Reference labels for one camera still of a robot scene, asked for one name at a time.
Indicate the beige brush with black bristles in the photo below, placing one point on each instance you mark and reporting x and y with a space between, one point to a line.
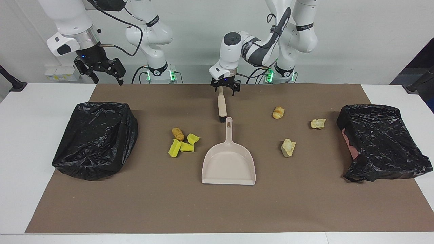
222 105

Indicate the pink plastic bin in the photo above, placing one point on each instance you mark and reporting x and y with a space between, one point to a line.
349 142

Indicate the black bag over pink bin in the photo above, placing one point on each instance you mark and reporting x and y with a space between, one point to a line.
386 145

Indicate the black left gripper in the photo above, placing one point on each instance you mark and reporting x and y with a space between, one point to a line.
225 83

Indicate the brown fried nugget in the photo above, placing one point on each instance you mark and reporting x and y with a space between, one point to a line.
178 134

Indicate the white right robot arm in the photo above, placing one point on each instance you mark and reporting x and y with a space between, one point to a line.
71 20

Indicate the brown table mat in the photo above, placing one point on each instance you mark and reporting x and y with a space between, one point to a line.
217 210

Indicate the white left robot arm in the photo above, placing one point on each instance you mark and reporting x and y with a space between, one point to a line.
298 34

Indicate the yellow sponge piece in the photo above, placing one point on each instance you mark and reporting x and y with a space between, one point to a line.
186 147
174 148
193 138

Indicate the white wall socket box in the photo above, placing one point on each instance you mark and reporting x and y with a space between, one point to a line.
64 74

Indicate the dark panel furniture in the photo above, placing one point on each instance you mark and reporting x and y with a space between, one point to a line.
422 56

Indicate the beige plastic dustpan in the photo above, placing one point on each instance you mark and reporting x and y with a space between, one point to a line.
229 166

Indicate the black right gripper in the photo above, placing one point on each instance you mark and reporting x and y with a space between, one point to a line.
93 54

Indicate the black trash bag bin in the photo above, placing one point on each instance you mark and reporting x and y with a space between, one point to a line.
95 142

